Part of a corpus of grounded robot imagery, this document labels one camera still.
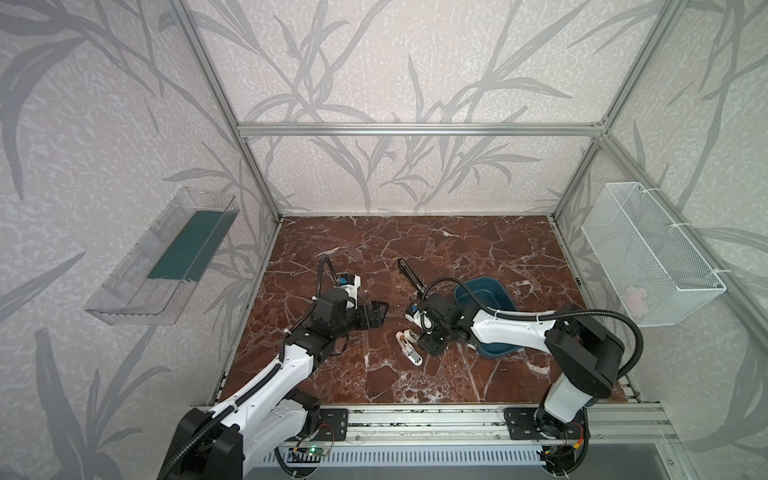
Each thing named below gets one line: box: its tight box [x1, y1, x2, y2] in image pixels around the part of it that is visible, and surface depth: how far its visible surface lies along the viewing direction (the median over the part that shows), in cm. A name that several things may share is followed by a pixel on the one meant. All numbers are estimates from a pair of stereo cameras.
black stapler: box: [398, 258, 428, 298], surface depth 102 cm
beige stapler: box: [403, 329, 421, 344], surface depth 85 cm
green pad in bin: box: [147, 210, 240, 281], surface depth 69 cm
